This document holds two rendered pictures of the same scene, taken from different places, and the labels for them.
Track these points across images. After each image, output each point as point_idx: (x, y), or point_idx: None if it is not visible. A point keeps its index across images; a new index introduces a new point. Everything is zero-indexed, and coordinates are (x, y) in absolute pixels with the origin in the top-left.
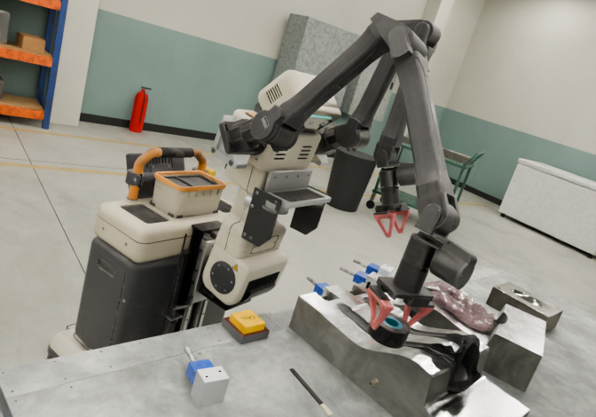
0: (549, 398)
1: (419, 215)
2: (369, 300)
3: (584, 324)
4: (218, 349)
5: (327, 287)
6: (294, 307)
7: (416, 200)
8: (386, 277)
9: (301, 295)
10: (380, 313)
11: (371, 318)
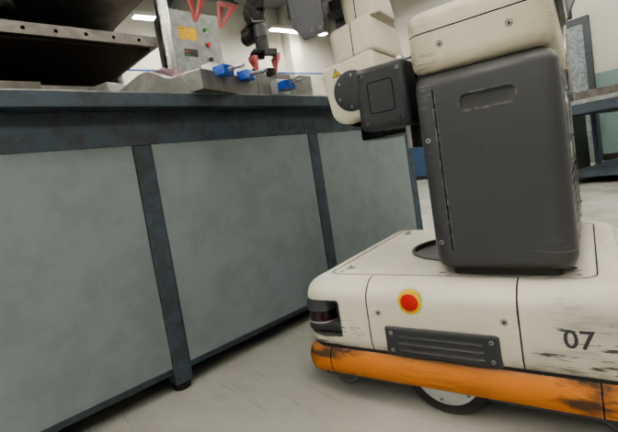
0: None
1: (263, 15)
2: (279, 60)
3: None
4: None
5: (285, 79)
6: (311, 95)
7: (264, 7)
8: (272, 48)
9: (308, 75)
10: (275, 64)
11: (277, 69)
